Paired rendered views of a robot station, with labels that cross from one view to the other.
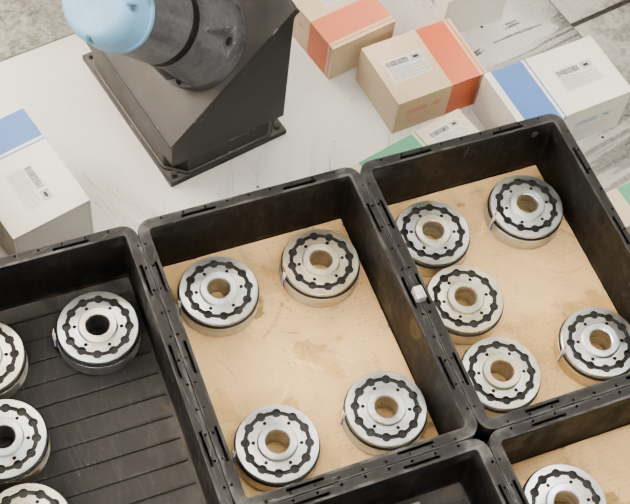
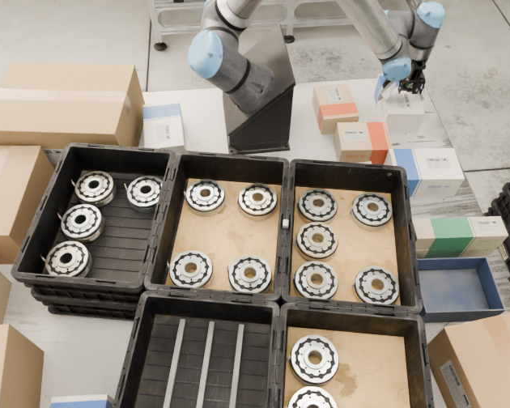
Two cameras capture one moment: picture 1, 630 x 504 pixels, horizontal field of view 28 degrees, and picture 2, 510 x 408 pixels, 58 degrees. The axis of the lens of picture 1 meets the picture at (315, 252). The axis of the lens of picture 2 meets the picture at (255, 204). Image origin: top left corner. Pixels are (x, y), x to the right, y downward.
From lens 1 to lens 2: 0.63 m
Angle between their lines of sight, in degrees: 19
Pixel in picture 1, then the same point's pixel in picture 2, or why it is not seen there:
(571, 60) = (437, 155)
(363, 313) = (268, 229)
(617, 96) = (454, 179)
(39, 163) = (172, 125)
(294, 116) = (297, 144)
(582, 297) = (382, 262)
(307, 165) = not seen: hidden behind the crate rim
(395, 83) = (345, 141)
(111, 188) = (204, 148)
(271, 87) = (282, 122)
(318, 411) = (222, 264)
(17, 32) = not seen: hidden behind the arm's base
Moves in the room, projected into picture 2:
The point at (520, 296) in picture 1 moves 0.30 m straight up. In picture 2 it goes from (350, 250) to (376, 176)
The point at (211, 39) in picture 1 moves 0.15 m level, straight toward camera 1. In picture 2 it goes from (252, 87) to (228, 121)
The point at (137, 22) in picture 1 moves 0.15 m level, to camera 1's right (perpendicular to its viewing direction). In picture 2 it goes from (211, 63) to (257, 84)
